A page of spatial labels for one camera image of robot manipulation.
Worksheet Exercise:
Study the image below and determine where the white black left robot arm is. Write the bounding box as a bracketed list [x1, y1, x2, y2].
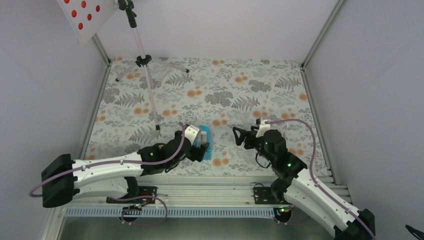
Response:
[41, 125, 210, 208]

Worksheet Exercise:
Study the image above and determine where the black object at corner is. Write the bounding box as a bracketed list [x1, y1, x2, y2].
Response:
[405, 224, 424, 240]

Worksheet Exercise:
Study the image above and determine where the aluminium front rail frame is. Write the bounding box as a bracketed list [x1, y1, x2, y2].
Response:
[39, 174, 362, 240]

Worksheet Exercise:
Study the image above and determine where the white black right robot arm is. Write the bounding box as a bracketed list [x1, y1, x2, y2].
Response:
[232, 125, 376, 240]

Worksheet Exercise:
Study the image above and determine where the blue metronome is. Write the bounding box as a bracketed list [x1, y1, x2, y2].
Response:
[194, 125, 213, 160]

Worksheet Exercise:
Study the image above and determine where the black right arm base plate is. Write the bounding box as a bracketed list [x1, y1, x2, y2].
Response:
[253, 179, 290, 205]

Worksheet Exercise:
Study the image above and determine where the perforated blue-grey cable duct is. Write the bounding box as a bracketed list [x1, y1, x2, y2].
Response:
[63, 206, 275, 219]

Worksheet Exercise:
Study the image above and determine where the floral patterned table mat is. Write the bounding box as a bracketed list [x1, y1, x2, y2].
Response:
[84, 57, 328, 177]

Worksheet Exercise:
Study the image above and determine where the white tripod music stand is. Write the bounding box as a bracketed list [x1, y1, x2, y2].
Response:
[115, 0, 190, 131]

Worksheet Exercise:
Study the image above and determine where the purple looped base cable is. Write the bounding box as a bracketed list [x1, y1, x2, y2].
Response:
[119, 195, 169, 227]

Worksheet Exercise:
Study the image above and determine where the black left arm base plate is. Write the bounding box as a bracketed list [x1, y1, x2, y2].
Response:
[106, 186, 157, 208]

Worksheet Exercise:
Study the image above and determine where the white sheet with red dots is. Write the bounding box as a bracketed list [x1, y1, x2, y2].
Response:
[57, 0, 118, 46]

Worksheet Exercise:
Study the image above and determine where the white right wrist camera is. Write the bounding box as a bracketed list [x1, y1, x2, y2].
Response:
[255, 118, 271, 138]

